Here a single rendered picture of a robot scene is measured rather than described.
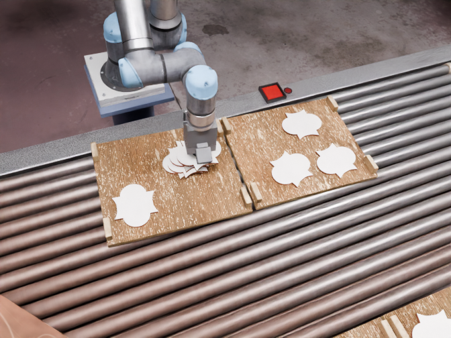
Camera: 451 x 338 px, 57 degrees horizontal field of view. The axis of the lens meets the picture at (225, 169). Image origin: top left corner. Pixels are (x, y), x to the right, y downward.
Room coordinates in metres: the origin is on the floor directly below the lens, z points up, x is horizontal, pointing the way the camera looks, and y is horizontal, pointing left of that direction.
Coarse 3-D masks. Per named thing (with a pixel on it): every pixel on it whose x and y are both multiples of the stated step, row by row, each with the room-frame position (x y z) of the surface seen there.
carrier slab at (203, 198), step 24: (120, 144) 0.77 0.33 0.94; (144, 144) 0.79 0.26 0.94; (168, 144) 0.80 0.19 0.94; (96, 168) 0.67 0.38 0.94; (120, 168) 0.69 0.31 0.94; (144, 168) 0.70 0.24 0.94; (216, 168) 0.73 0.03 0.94; (120, 192) 0.60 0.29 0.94; (168, 192) 0.62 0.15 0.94; (192, 192) 0.63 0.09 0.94; (216, 192) 0.65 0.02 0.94; (168, 216) 0.55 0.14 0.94; (192, 216) 0.56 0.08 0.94; (216, 216) 0.57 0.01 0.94; (120, 240) 0.46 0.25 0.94
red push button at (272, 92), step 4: (276, 84) 1.14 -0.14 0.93; (264, 88) 1.11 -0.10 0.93; (268, 88) 1.12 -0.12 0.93; (272, 88) 1.12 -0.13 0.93; (276, 88) 1.12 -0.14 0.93; (264, 92) 1.09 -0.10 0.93; (268, 92) 1.10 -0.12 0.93; (272, 92) 1.10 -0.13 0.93; (276, 92) 1.10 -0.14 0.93; (280, 92) 1.10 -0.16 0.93; (268, 96) 1.08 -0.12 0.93; (272, 96) 1.08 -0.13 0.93; (276, 96) 1.08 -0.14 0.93; (280, 96) 1.08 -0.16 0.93
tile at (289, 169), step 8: (280, 160) 0.79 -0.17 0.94; (288, 160) 0.79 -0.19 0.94; (296, 160) 0.80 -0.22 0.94; (304, 160) 0.80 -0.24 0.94; (280, 168) 0.76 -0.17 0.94; (288, 168) 0.76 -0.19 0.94; (296, 168) 0.76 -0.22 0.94; (304, 168) 0.77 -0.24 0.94; (272, 176) 0.72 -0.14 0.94; (280, 176) 0.73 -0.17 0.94; (288, 176) 0.73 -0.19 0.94; (296, 176) 0.73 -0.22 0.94; (304, 176) 0.74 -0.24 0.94; (288, 184) 0.71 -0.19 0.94; (296, 184) 0.70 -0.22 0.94
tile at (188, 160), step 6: (216, 144) 0.79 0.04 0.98; (180, 150) 0.75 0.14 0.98; (186, 150) 0.75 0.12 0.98; (216, 150) 0.77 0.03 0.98; (180, 156) 0.73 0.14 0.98; (186, 156) 0.73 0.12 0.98; (192, 156) 0.73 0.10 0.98; (216, 156) 0.75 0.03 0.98; (180, 162) 0.71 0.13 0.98; (186, 162) 0.71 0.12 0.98; (192, 162) 0.71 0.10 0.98; (216, 162) 0.72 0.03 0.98; (198, 168) 0.69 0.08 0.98
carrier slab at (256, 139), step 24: (240, 120) 0.94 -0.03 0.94; (264, 120) 0.95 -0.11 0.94; (336, 120) 1.00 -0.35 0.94; (240, 144) 0.84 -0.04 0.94; (264, 144) 0.85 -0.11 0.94; (288, 144) 0.86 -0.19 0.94; (312, 144) 0.88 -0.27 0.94; (336, 144) 0.89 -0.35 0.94; (240, 168) 0.74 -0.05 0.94; (264, 168) 0.75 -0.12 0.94; (312, 168) 0.78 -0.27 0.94; (360, 168) 0.80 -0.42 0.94; (264, 192) 0.67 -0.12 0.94; (288, 192) 0.68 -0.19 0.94; (312, 192) 0.69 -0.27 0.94
